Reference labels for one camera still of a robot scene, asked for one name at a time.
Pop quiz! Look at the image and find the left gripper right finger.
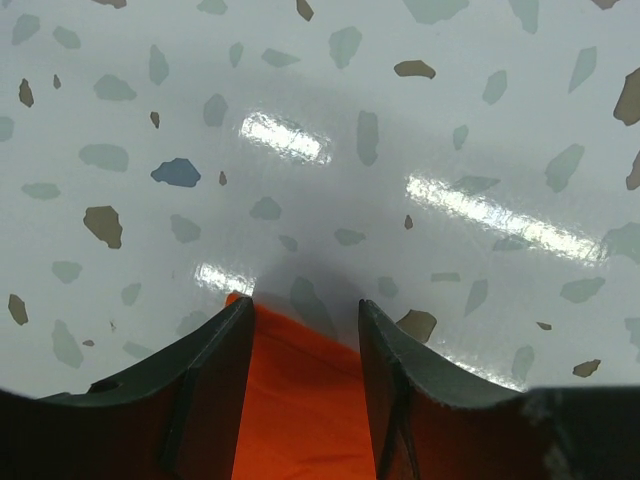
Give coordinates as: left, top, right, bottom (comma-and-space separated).
358, 300, 639, 479

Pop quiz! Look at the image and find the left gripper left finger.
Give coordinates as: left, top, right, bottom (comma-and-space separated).
1, 297, 255, 479

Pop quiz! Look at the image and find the orange t-shirt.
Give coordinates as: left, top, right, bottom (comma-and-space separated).
232, 305, 375, 480

